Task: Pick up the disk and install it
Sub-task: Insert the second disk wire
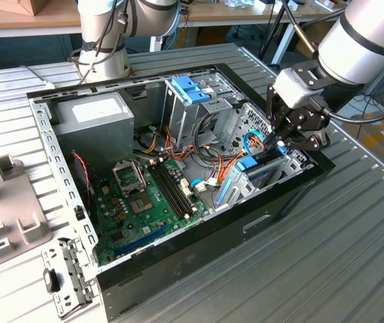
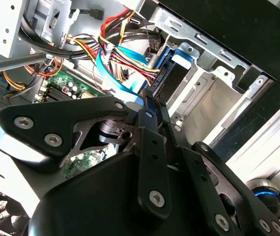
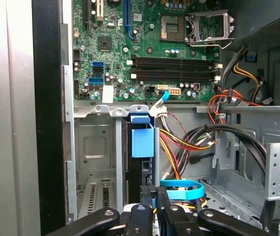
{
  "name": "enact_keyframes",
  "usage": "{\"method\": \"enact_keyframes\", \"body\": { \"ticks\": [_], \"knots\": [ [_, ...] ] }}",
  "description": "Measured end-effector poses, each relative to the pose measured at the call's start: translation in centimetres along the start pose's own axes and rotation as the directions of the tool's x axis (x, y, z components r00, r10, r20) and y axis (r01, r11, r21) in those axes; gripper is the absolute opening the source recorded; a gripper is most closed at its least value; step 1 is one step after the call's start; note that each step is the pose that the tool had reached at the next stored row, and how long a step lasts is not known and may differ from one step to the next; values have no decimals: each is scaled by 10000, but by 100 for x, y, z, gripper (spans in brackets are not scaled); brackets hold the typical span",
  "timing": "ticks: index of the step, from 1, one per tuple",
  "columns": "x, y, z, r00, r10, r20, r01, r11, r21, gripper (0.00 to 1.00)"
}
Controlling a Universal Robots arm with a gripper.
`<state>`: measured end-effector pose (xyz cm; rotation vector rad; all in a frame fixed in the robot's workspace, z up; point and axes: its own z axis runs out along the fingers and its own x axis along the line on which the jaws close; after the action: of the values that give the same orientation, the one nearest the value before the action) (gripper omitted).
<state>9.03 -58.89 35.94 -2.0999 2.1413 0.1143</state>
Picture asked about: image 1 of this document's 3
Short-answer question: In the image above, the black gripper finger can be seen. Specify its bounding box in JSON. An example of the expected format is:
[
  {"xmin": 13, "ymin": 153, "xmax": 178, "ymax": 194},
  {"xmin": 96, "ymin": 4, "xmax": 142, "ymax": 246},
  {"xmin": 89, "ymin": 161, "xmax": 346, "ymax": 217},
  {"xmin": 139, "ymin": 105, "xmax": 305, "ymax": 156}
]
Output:
[
  {"xmin": 279, "ymin": 123, "xmax": 331, "ymax": 151},
  {"xmin": 265, "ymin": 85, "xmax": 293, "ymax": 151}
]

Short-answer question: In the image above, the multicoloured disk power wire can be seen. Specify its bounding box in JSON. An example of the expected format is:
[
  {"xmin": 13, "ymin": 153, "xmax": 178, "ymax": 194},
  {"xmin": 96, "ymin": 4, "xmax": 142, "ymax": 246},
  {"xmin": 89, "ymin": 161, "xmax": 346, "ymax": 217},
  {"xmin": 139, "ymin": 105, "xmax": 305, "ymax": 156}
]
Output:
[{"xmin": 247, "ymin": 131, "xmax": 276, "ymax": 151}]

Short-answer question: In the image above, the hard disk blue carrier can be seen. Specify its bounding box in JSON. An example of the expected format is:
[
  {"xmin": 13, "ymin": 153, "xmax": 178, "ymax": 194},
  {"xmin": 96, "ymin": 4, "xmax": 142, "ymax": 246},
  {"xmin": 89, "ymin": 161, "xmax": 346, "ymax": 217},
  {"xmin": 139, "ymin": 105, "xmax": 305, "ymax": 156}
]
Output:
[{"xmin": 214, "ymin": 147, "xmax": 287, "ymax": 208}]

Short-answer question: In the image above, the grey metal disk bay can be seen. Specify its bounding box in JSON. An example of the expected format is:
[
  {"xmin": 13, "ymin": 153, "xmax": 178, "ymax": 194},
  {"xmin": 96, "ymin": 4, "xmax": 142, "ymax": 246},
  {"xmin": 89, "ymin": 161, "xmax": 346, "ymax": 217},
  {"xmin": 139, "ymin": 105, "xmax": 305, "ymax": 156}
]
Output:
[{"xmin": 212, "ymin": 146, "xmax": 314, "ymax": 213}]

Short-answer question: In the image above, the blue plastic drive latch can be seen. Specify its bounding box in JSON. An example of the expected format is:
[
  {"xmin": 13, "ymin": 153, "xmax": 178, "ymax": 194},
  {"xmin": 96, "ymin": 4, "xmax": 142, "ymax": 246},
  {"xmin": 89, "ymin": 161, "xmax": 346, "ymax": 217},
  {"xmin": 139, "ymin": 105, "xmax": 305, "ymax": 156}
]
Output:
[{"xmin": 170, "ymin": 76, "xmax": 210, "ymax": 106}]

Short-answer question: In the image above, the grey metal drive cage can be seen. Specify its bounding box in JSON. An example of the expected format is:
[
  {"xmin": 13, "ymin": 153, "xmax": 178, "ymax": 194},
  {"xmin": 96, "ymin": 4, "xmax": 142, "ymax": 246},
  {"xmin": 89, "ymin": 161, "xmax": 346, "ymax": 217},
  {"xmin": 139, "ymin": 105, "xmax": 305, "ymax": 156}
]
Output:
[{"xmin": 160, "ymin": 72, "xmax": 247, "ymax": 152}]

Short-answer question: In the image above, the black RAM slot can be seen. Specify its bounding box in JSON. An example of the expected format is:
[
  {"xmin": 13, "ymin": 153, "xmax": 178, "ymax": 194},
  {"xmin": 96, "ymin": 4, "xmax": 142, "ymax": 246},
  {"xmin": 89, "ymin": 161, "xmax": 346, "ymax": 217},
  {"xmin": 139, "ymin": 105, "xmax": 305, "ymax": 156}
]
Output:
[
  {"xmin": 158, "ymin": 161, "xmax": 191, "ymax": 215},
  {"xmin": 162, "ymin": 160, "xmax": 195, "ymax": 213},
  {"xmin": 154, "ymin": 163, "xmax": 188, "ymax": 218},
  {"xmin": 151, "ymin": 164, "xmax": 185, "ymax": 220}
]

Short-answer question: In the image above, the black open PC case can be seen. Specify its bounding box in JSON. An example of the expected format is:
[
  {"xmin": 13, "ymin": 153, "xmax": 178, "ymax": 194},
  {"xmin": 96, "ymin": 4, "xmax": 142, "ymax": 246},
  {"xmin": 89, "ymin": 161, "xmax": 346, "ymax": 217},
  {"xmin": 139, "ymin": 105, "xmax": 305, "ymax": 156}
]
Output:
[{"xmin": 26, "ymin": 62, "xmax": 336, "ymax": 322}]

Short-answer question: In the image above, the green motherboard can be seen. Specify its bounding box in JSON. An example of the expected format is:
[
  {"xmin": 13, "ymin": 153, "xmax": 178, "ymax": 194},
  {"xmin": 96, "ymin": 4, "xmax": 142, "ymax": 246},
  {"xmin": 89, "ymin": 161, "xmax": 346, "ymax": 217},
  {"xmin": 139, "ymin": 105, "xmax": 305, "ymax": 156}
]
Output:
[{"xmin": 90, "ymin": 156, "xmax": 213, "ymax": 266}]

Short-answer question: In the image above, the metal socket cover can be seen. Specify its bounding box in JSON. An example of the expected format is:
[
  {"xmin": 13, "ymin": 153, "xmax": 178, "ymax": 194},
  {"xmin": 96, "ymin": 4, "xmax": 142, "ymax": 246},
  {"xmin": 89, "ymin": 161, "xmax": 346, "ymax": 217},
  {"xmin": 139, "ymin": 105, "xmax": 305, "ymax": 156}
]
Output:
[{"xmin": 111, "ymin": 160, "xmax": 146, "ymax": 196}]

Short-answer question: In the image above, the CPU socket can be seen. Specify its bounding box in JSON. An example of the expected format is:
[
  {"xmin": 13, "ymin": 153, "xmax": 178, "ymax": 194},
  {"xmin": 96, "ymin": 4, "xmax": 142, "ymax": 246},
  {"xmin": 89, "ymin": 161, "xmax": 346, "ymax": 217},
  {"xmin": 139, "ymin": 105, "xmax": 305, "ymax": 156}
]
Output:
[{"xmin": 126, "ymin": 191, "xmax": 155, "ymax": 219}]

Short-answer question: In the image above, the grey power supply unit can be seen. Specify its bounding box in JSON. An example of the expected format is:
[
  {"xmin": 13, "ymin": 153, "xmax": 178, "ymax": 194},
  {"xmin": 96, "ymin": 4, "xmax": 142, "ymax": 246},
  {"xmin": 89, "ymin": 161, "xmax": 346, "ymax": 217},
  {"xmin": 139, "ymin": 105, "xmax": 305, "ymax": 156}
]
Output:
[{"xmin": 53, "ymin": 91, "xmax": 135, "ymax": 176}]

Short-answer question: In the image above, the blue expansion slot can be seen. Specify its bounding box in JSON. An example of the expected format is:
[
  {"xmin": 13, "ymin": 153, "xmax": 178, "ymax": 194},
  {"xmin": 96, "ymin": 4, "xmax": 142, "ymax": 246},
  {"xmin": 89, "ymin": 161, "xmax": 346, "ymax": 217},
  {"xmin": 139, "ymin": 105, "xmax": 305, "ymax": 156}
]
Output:
[{"xmin": 113, "ymin": 224, "xmax": 170, "ymax": 257}]

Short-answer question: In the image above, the small cardboard box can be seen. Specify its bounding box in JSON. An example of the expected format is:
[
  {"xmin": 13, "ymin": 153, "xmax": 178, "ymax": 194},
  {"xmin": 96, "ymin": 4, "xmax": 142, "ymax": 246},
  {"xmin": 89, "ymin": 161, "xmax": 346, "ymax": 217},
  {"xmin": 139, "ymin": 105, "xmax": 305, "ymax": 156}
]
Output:
[{"xmin": 5, "ymin": 0, "xmax": 50, "ymax": 17}]

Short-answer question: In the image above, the black plastic case latch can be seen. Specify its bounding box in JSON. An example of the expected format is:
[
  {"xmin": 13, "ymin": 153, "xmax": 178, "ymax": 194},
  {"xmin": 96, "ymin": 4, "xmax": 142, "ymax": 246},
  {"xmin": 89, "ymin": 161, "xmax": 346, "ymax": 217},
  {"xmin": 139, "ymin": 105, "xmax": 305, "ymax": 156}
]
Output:
[{"xmin": 42, "ymin": 268, "xmax": 61, "ymax": 293}]

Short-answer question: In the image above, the grey parts rack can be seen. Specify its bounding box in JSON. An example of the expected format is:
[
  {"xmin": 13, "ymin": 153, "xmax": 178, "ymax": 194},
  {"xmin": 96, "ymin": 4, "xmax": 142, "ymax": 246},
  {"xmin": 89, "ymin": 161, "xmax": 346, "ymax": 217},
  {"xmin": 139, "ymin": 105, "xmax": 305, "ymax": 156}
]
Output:
[{"xmin": 0, "ymin": 153, "xmax": 54, "ymax": 275}]

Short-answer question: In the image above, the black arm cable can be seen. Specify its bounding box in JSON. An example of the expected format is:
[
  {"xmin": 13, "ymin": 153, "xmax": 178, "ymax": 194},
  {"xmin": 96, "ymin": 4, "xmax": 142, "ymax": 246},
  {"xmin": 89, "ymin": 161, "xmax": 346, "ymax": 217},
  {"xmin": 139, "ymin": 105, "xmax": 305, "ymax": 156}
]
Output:
[{"xmin": 281, "ymin": 0, "xmax": 384, "ymax": 125}]

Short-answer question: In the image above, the wooden desk white frame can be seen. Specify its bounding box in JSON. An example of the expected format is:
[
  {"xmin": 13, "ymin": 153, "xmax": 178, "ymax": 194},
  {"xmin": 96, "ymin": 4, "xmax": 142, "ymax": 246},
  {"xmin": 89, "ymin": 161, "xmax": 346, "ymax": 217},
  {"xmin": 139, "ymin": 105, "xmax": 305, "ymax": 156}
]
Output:
[{"xmin": 0, "ymin": 0, "xmax": 351, "ymax": 67}]

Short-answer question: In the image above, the orange black wire bundle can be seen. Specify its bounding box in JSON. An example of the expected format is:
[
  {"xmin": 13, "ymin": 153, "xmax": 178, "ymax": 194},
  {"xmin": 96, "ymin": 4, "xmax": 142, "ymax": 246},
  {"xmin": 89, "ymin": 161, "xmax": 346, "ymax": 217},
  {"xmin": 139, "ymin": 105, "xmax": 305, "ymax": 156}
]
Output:
[{"xmin": 163, "ymin": 126, "xmax": 247, "ymax": 189}]

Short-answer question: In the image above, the blue SATA wire white label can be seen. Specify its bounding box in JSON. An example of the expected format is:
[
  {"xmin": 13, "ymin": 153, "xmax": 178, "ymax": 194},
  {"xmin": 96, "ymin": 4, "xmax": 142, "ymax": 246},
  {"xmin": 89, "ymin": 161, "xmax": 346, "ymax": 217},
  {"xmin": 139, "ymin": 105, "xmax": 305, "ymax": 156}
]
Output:
[{"xmin": 190, "ymin": 178, "xmax": 220, "ymax": 193}]

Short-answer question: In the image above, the yellow black wire bundle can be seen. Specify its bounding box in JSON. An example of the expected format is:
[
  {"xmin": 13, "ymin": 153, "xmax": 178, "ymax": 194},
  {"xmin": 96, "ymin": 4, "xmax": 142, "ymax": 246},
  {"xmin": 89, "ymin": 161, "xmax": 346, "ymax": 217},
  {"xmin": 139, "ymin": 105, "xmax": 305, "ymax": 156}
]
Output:
[{"xmin": 134, "ymin": 126, "xmax": 162, "ymax": 155}]

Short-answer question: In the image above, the red fan wire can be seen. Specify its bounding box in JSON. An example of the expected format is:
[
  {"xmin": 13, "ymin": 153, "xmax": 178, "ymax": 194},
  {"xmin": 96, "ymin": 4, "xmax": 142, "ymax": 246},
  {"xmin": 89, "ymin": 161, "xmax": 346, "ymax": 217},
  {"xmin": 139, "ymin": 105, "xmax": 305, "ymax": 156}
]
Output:
[{"xmin": 71, "ymin": 151, "xmax": 96, "ymax": 200}]

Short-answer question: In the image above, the silver card retention bracket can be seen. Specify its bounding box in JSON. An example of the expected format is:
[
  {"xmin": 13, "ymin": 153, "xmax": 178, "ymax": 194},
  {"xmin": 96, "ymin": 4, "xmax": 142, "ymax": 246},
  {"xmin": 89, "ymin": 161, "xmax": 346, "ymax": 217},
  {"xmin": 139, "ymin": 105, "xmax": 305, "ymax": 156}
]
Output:
[{"xmin": 41, "ymin": 236, "xmax": 100, "ymax": 320}]

